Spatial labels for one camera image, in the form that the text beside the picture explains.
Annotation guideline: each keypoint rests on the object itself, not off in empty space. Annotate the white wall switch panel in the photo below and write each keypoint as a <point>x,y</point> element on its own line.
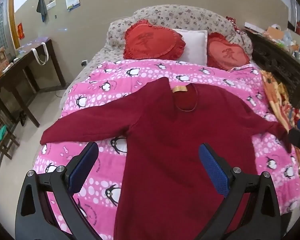
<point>51,5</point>

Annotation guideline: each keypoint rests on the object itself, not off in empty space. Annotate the dark wooden chair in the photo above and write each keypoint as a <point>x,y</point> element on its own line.
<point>1,142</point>

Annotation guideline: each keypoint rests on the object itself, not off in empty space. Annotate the dark carved wooden cabinet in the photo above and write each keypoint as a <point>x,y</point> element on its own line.
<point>280,65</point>

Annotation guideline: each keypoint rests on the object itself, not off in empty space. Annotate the orange patterned blanket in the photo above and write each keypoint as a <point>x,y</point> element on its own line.
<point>277,97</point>

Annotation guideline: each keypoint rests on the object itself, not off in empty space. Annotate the dark wooden desk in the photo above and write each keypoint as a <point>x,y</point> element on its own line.
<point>12,76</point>

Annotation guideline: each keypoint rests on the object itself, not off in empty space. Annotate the white tote bag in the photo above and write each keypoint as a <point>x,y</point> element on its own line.
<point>40,55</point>

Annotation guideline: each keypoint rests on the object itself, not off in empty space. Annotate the dark red sweater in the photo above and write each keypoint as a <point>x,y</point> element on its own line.
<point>170,140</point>

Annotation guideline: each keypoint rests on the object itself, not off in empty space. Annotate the grey hanging cloth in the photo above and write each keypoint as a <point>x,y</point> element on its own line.
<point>42,7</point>

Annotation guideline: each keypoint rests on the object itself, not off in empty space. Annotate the red wall sticker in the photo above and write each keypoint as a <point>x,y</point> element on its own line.
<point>20,30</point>

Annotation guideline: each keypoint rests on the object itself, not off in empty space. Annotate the dark shoes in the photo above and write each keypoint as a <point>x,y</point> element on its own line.
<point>23,118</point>

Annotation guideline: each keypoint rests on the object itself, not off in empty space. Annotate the wall power outlet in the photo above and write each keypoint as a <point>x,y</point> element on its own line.
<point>84,62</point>

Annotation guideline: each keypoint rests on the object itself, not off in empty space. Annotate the large red heart pillow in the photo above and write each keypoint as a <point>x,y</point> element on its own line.
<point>152,41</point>

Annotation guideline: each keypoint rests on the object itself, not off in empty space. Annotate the glass block window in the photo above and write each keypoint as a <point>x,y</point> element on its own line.
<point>0,27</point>

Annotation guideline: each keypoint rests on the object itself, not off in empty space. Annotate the red tinsel decoration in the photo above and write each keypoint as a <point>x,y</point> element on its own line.
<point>236,25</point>

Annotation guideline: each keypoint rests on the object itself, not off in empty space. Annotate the small red heart pillow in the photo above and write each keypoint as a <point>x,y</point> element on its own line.
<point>226,53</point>

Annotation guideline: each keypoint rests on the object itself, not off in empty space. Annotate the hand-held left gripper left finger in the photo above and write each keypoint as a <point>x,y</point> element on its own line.
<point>83,163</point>

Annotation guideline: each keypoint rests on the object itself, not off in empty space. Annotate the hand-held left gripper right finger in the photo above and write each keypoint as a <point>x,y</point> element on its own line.
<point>213,166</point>

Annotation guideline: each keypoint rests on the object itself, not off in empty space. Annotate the white pillow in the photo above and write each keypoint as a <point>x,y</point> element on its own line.
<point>195,45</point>

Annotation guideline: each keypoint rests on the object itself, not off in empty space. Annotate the green flat object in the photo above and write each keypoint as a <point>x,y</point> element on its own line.
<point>0,135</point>

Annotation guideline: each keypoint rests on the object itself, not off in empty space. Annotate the pink penguin print blanket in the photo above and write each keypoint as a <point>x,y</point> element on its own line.
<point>107,93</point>

